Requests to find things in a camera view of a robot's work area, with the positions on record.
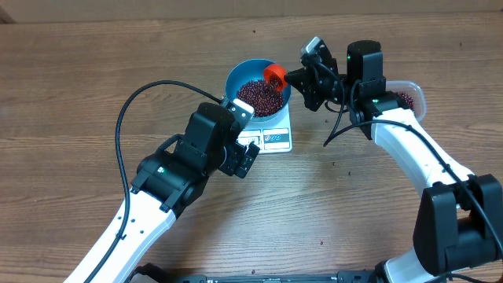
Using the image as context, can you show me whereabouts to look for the blue bowl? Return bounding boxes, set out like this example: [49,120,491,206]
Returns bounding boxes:
[225,59,292,108]

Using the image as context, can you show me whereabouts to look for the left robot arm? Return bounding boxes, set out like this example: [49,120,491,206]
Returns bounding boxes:
[67,99,259,282]

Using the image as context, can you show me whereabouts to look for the red beans in bowl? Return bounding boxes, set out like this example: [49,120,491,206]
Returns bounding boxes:
[237,79,284,117]

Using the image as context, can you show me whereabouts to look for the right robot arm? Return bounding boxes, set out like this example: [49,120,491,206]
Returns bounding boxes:
[284,37,502,282]

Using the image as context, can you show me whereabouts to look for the red measuring scoop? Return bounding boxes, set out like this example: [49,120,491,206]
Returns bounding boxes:
[263,64,288,91]

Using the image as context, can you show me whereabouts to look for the white kitchen scale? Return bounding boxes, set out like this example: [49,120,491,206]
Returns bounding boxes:
[237,104,293,154]

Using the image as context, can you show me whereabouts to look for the clear plastic container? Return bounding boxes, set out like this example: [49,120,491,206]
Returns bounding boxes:
[386,80,428,122]

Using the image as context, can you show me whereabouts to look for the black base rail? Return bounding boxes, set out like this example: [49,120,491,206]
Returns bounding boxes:
[126,263,384,283]

